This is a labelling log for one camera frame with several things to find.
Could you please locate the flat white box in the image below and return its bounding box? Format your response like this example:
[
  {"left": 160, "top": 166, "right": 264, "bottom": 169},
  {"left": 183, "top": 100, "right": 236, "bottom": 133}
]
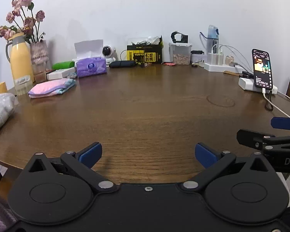
[{"left": 47, "top": 68, "right": 76, "bottom": 81}]

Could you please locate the yellow thermos jug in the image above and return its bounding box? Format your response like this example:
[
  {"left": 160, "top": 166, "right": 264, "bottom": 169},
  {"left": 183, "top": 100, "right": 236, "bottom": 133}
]
[{"left": 5, "top": 32, "right": 35, "bottom": 87}]

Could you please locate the clear plastic bag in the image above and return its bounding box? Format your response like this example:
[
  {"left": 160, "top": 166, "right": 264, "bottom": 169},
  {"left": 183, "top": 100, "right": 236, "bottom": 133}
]
[{"left": 0, "top": 93, "right": 19, "bottom": 139}]

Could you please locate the white power strip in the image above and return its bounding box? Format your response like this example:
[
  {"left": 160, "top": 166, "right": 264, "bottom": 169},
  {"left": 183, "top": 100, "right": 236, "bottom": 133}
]
[{"left": 204, "top": 62, "right": 242, "bottom": 73}]

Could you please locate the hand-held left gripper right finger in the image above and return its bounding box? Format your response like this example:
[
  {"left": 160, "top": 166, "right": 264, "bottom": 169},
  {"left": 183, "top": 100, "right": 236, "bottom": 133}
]
[{"left": 182, "top": 143, "right": 272, "bottom": 194}]

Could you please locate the clear nut container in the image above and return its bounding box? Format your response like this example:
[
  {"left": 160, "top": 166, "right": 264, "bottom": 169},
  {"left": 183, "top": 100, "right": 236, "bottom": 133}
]
[{"left": 169, "top": 42, "right": 193, "bottom": 65}]

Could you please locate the dark patterned cloth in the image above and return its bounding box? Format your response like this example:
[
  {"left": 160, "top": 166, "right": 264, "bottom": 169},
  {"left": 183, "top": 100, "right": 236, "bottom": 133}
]
[{"left": 0, "top": 195, "right": 18, "bottom": 232}]

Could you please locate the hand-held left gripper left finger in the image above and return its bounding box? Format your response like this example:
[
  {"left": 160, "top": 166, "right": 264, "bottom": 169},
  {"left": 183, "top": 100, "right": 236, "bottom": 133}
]
[{"left": 26, "top": 142, "right": 116, "bottom": 194}]

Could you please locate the blue-capped water bottle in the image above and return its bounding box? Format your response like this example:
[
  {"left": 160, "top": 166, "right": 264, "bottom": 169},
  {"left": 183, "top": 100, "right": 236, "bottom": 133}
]
[{"left": 200, "top": 25, "right": 220, "bottom": 54}]

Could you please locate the pink and blue garment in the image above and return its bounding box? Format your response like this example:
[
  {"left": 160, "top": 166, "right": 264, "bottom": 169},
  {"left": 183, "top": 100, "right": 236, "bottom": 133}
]
[{"left": 28, "top": 78, "right": 76, "bottom": 99}]

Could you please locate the pink glass vase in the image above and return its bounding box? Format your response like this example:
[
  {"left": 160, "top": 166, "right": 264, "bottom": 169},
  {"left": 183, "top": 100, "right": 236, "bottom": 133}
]
[{"left": 30, "top": 40, "right": 49, "bottom": 74}]

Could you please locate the white phone cable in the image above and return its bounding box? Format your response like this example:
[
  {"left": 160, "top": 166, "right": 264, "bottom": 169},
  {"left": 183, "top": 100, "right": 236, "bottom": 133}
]
[{"left": 261, "top": 88, "right": 290, "bottom": 118}]

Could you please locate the small clear box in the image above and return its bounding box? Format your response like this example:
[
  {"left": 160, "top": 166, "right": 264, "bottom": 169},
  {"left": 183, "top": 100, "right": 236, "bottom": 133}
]
[{"left": 191, "top": 50, "right": 207, "bottom": 64}]

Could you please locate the black and yellow box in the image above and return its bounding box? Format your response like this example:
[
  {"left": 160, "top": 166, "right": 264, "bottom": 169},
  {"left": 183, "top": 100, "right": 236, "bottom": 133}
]
[{"left": 127, "top": 36, "right": 164, "bottom": 64}]

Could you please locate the green tube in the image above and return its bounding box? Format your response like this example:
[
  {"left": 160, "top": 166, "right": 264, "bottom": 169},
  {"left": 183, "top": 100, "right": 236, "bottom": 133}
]
[{"left": 52, "top": 61, "right": 75, "bottom": 70}]

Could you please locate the white security camera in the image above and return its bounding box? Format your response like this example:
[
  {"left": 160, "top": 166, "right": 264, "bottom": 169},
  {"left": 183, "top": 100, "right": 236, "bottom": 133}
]
[{"left": 102, "top": 45, "right": 117, "bottom": 65}]

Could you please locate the purple tissue pack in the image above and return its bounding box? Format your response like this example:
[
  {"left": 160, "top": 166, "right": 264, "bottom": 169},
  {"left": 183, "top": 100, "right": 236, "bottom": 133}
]
[{"left": 72, "top": 39, "right": 107, "bottom": 78}]

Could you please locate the black smartphone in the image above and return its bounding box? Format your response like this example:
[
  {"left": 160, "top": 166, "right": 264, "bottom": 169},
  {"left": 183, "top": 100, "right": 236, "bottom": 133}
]
[{"left": 252, "top": 49, "right": 273, "bottom": 89}]

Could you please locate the black pouch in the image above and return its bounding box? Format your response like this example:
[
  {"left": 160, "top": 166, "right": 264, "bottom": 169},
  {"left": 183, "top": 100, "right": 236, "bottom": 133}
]
[{"left": 109, "top": 60, "right": 137, "bottom": 68}]

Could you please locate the white power bank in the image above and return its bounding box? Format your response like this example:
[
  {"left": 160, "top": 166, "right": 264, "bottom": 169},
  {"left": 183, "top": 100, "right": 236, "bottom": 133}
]
[{"left": 238, "top": 77, "right": 278, "bottom": 94}]

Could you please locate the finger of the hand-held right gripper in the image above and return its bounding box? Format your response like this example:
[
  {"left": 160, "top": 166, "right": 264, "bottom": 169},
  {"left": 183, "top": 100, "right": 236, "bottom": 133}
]
[
  {"left": 237, "top": 129, "right": 290, "bottom": 149},
  {"left": 271, "top": 117, "right": 290, "bottom": 130}
]

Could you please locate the black lanyard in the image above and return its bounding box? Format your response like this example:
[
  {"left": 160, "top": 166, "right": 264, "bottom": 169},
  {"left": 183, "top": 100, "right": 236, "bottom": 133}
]
[{"left": 265, "top": 93, "right": 274, "bottom": 112}]

